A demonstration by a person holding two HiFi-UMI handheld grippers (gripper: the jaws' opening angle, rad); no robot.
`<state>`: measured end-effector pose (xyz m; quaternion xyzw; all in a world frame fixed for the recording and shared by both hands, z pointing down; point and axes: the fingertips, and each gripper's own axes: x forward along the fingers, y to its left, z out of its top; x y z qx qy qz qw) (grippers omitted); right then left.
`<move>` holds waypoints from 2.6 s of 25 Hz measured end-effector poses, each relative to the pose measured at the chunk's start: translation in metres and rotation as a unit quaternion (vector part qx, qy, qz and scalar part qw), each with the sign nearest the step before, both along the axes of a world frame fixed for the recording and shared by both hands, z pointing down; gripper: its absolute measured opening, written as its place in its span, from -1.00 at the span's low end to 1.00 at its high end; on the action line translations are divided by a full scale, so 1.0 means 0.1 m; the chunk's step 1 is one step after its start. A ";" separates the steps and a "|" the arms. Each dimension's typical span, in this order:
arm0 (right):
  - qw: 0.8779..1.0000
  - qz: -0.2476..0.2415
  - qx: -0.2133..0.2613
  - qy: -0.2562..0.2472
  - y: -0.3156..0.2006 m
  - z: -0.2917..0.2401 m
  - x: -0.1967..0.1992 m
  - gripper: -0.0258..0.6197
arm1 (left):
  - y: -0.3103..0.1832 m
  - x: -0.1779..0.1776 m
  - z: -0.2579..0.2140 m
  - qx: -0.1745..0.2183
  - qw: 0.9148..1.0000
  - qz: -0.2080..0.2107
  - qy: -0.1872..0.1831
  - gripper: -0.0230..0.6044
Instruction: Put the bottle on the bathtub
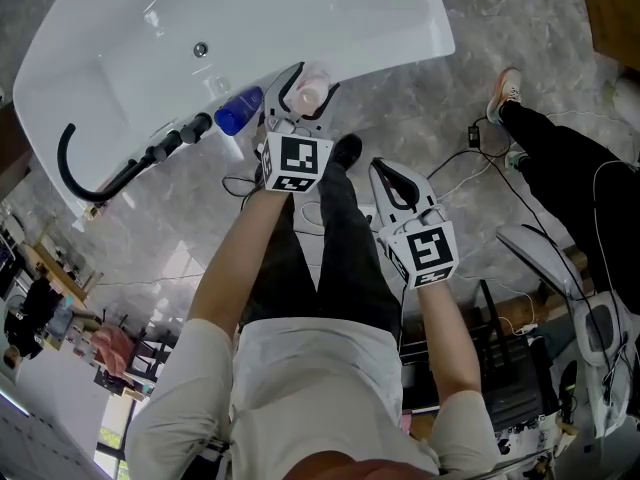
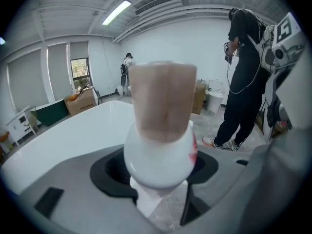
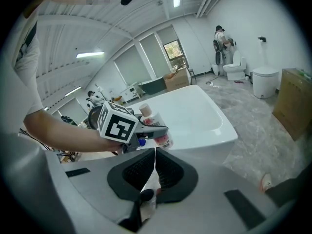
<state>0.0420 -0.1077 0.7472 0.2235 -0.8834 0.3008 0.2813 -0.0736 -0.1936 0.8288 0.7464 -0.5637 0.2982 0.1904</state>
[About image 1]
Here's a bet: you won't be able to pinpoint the person's right black shoe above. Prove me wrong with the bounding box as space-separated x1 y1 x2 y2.
329 133 364 169

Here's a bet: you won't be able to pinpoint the blue bottle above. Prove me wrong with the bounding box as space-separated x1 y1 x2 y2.
214 86 265 137

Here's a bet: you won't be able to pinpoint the person's right forearm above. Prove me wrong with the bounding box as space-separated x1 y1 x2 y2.
416 280 484 404

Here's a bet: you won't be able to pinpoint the person's left forearm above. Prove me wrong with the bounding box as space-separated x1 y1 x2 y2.
187 187 297 342

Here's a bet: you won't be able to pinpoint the black metal rack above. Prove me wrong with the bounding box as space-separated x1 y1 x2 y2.
399 307 561 419

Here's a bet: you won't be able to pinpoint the wooden bench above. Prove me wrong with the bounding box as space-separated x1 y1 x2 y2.
469 245 596 334

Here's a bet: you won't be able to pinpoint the person's head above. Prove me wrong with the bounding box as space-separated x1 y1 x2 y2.
282 449 437 480

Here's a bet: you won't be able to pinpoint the person in white shirt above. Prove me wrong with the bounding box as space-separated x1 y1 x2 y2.
124 316 501 480

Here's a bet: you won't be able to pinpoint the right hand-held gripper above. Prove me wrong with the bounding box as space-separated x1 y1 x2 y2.
368 156 461 291

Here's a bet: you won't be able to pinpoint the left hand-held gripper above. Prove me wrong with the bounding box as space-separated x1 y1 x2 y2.
259 61 342 196

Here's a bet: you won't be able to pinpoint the wooden table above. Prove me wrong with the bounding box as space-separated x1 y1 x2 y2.
22 237 104 309

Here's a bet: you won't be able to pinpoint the pink white bottle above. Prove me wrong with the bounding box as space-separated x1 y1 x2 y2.
291 61 333 116

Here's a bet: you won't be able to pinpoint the person's black trousers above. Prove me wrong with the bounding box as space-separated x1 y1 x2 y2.
244 160 402 342

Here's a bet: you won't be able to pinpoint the black chair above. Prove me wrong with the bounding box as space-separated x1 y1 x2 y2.
94 310 169 397

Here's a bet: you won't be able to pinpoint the white bathtub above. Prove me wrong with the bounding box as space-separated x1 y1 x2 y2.
12 0 456 232

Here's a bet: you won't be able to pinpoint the black curved faucet spout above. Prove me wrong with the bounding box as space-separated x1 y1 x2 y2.
57 123 151 203

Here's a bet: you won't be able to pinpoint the pink cloth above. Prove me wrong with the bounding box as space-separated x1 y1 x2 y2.
91 325 136 382

